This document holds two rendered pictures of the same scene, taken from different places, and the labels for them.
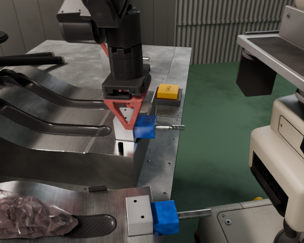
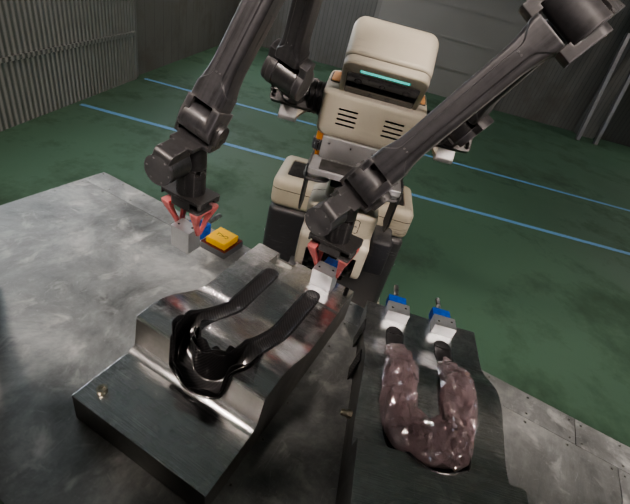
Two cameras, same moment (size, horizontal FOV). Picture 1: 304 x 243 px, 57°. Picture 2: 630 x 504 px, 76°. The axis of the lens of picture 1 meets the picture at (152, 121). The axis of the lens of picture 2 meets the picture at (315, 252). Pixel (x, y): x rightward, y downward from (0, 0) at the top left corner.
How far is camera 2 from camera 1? 0.87 m
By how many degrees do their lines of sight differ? 64
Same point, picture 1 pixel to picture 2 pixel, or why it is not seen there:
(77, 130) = (296, 311)
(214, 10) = not seen: outside the picture
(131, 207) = (397, 310)
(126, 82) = (353, 242)
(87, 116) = (277, 298)
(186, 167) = not seen: hidden behind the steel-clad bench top
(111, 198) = (373, 322)
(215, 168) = not seen: hidden behind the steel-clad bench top
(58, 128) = (282, 323)
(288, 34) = (331, 156)
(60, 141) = (310, 325)
